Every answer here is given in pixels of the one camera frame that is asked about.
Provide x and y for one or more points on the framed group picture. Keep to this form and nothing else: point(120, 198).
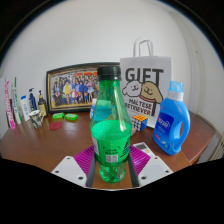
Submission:
point(71, 88)

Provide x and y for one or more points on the colourful puzzle cube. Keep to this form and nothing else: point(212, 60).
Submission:
point(140, 122)

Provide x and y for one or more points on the flat round red coaster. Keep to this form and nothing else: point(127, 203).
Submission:
point(56, 125)

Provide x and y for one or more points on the blue tissue pack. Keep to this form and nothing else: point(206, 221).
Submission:
point(92, 111)

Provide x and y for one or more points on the patterned ceramic mug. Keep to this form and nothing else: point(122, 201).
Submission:
point(36, 119)

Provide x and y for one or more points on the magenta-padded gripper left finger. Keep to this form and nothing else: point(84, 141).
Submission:
point(83, 159)

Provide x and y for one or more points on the white calculator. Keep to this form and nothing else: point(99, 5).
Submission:
point(143, 147)

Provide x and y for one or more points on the blue detergent jug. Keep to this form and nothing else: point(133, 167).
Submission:
point(173, 113)

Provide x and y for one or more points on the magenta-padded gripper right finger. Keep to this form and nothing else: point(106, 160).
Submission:
point(140, 159)

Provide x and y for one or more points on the dark blue pump bottle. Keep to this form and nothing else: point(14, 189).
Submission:
point(32, 101)

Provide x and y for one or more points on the small green box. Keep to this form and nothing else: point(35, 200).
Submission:
point(71, 117)
point(58, 116)

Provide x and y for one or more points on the green plastic drink bottle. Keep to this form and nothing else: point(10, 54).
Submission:
point(111, 136)

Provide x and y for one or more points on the white paper gift bag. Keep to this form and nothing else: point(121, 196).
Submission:
point(146, 70)

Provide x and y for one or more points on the brown pump bottle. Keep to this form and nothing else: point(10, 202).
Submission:
point(42, 106)

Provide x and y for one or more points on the white bottle with blue cap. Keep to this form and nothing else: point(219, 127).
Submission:
point(25, 110)

